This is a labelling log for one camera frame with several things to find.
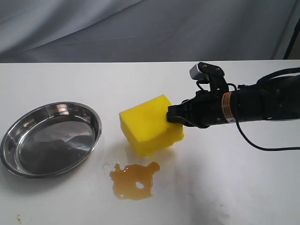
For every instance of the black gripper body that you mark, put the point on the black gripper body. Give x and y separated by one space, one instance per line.
206 109

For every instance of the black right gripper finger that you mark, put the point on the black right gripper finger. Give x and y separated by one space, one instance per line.
178 113

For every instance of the yellow sponge block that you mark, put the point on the yellow sponge block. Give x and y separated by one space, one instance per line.
146 128

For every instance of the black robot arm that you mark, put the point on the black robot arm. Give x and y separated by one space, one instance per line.
273 97

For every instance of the orange liquid spill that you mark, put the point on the orange liquid spill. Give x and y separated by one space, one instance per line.
133 182

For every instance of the black stand pole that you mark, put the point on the black stand pole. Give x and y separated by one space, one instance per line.
292 40

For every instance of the stainless steel round pan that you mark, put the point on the stainless steel round pan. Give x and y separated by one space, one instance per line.
50 140

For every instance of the white backdrop cloth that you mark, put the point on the white backdrop cloth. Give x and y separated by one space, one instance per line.
144 30

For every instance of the wrist camera with black bracket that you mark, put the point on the wrist camera with black bracket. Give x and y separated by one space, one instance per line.
212 75

